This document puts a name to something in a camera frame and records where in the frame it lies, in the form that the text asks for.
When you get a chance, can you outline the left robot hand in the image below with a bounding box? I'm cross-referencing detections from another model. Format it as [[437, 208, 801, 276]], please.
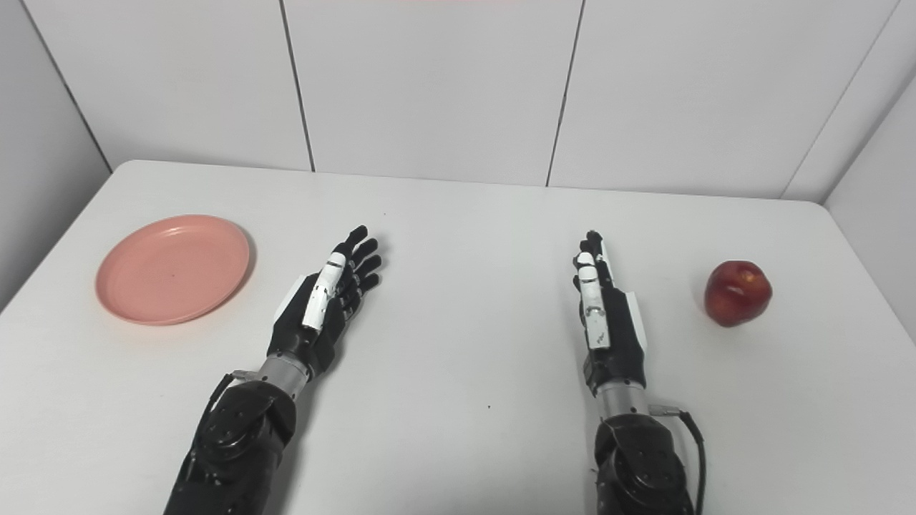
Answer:
[[267, 225, 383, 378]]

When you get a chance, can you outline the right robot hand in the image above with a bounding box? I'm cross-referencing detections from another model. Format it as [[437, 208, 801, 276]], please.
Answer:
[[572, 230, 648, 396]]

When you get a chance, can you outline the red apple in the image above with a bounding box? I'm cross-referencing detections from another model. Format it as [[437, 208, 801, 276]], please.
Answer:
[[704, 260, 773, 328]]

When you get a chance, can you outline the pink plate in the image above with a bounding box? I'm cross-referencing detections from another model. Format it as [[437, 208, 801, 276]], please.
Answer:
[[95, 215, 251, 326]]

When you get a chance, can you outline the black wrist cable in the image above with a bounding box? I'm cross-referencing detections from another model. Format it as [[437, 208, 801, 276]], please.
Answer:
[[203, 370, 258, 423], [649, 404, 708, 515]]

